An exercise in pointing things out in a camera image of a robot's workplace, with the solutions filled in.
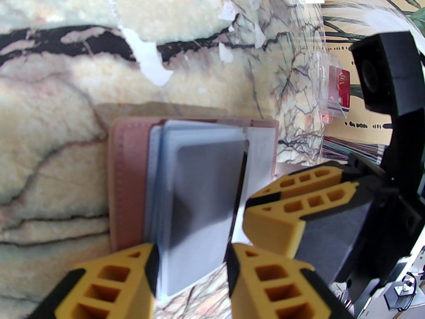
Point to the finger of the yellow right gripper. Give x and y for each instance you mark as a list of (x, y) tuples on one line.
[(308, 178), (272, 228)]

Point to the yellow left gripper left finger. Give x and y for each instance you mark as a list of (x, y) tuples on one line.
[(109, 287)]

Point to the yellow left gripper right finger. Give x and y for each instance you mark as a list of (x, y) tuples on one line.
[(282, 294)]

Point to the red VIP card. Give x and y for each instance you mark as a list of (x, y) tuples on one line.
[(342, 85)]

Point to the pink leather card holder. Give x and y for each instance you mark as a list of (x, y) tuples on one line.
[(127, 184)]

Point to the colourful marker pen set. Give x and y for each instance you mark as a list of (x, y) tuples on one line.
[(352, 150)]

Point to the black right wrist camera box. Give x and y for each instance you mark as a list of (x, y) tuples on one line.
[(388, 71)]

